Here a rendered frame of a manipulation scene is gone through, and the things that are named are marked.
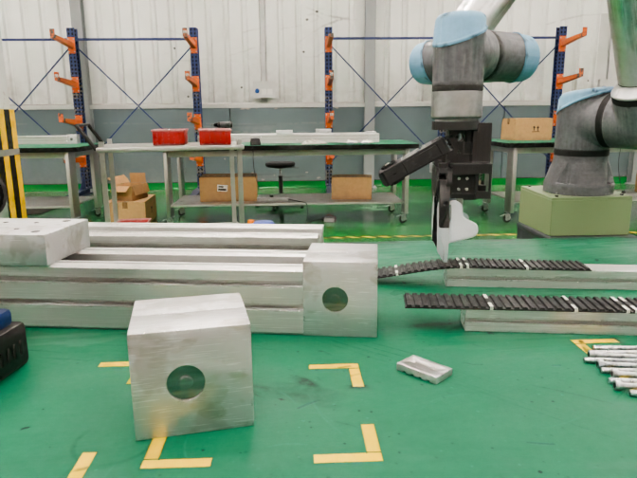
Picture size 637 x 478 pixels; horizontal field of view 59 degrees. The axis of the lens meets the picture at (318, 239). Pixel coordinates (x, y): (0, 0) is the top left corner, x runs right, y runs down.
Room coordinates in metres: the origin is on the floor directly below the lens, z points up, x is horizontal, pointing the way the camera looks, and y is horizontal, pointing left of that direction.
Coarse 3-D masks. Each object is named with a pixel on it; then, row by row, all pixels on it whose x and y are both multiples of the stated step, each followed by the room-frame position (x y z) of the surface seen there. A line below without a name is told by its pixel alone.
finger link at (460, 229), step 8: (456, 208) 0.84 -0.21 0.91; (456, 216) 0.84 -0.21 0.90; (456, 224) 0.83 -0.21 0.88; (464, 224) 0.83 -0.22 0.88; (472, 224) 0.83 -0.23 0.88; (440, 232) 0.83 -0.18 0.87; (448, 232) 0.82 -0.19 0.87; (456, 232) 0.83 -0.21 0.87; (464, 232) 0.83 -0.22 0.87; (472, 232) 0.83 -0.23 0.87; (440, 240) 0.83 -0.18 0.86; (448, 240) 0.82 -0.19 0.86; (456, 240) 0.83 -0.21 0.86; (440, 248) 0.83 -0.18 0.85; (440, 256) 0.83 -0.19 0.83
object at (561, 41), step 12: (324, 36) 8.09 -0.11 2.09; (540, 36) 8.15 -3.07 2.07; (552, 36) 8.15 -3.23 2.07; (564, 36) 8.11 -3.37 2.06; (576, 36) 7.66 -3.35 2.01; (324, 48) 8.09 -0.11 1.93; (564, 48) 8.11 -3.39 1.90; (324, 60) 8.09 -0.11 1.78; (564, 60) 8.12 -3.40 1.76; (324, 72) 8.09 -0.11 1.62; (552, 84) 8.22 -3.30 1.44; (492, 96) 8.15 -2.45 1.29; (552, 96) 8.22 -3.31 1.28; (504, 108) 8.15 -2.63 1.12; (552, 108) 8.22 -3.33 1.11; (444, 132) 8.05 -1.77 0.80; (552, 132) 8.11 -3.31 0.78; (336, 156) 8.04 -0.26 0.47; (552, 156) 8.10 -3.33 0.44
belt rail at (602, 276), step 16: (448, 272) 0.86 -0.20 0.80; (464, 272) 0.85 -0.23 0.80; (480, 272) 0.85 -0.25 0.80; (496, 272) 0.85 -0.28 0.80; (512, 272) 0.85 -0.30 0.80; (528, 272) 0.84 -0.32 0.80; (544, 272) 0.84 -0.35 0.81; (560, 272) 0.84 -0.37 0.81; (576, 272) 0.84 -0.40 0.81; (592, 272) 0.84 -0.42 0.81; (608, 272) 0.83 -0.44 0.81; (624, 272) 0.83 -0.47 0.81; (576, 288) 0.84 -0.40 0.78; (592, 288) 0.84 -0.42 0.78; (608, 288) 0.83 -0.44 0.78; (624, 288) 0.83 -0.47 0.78
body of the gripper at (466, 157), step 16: (432, 128) 0.87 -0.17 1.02; (448, 128) 0.85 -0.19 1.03; (464, 128) 0.84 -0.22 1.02; (480, 128) 0.85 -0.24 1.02; (448, 144) 0.86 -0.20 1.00; (464, 144) 0.86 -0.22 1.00; (480, 144) 0.85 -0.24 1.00; (448, 160) 0.86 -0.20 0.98; (464, 160) 0.86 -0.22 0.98; (480, 160) 0.85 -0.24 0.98; (432, 176) 0.90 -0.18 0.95; (448, 176) 0.84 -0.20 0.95; (464, 176) 0.85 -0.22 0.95; (480, 176) 0.85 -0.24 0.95; (432, 192) 0.89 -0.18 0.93; (464, 192) 0.85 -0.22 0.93; (480, 192) 0.84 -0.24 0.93
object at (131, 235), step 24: (96, 240) 0.88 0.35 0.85; (120, 240) 0.88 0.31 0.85; (144, 240) 0.87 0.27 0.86; (168, 240) 0.87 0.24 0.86; (192, 240) 0.87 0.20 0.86; (216, 240) 0.86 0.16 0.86; (240, 240) 0.86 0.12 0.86; (264, 240) 0.86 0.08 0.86; (288, 240) 0.85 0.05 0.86; (312, 240) 0.85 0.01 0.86
